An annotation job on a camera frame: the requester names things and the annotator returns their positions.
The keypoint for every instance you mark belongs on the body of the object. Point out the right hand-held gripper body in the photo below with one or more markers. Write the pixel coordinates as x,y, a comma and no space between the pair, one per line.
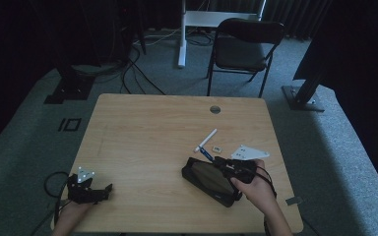
242,164

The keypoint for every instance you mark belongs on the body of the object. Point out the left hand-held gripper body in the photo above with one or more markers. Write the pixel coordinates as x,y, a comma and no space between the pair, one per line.
83,188

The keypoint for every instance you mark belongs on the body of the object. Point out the small white tag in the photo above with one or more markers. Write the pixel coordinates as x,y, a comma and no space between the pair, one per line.
217,149

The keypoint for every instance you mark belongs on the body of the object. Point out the blue ballpoint pen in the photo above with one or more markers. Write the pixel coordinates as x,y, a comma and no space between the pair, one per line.
206,154

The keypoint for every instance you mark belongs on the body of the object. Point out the black pencil case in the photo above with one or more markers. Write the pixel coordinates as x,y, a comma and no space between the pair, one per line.
210,183

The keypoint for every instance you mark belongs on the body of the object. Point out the white pen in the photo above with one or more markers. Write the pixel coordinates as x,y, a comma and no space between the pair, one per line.
206,140

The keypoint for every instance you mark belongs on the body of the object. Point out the person's left hand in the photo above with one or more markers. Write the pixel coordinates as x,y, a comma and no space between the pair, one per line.
75,211

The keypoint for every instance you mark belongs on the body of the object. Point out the person's right hand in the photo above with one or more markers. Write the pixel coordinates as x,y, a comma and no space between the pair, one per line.
257,188

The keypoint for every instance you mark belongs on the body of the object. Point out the grey tape strip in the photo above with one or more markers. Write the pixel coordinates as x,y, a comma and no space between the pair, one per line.
293,200

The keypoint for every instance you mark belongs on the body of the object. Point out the black stand with bolted base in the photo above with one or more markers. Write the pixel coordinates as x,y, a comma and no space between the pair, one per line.
303,98

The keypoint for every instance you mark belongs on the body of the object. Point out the black stand with square base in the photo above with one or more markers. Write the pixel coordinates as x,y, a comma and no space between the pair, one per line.
70,87

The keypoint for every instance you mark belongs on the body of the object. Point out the black folding chair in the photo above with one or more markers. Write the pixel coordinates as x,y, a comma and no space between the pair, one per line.
242,49

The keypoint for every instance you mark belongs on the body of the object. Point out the dark curtain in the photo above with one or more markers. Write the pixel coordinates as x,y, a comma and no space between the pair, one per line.
357,49

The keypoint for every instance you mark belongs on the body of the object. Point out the white desk frame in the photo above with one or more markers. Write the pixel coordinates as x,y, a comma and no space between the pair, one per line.
206,18

